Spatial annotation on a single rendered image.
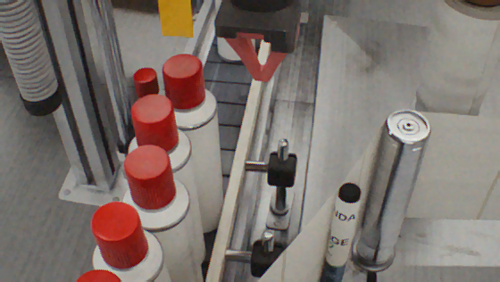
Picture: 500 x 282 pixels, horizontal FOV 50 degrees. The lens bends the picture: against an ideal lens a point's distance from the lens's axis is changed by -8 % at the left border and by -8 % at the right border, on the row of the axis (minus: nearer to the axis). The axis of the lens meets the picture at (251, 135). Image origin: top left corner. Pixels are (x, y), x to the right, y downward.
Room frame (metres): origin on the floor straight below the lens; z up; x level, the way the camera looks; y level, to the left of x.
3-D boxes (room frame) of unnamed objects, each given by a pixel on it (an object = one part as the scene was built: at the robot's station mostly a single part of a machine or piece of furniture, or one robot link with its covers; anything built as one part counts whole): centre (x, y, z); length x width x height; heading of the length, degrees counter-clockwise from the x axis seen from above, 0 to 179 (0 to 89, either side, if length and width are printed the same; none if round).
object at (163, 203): (0.26, 0.07, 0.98); 0.05 x 0.05 x 0.20
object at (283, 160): (0.40, -0.03, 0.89); 0.03 x 0.03 x 0.12; 80
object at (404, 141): (0.31, -0.12, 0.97); 0.05 x 0.05 x 0.19
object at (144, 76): (0.61, 0.15, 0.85); 0.03 x 0.03 x 0.03
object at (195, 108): (0.36, 0.05, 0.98); 0.05 x 0.05 x 0.20
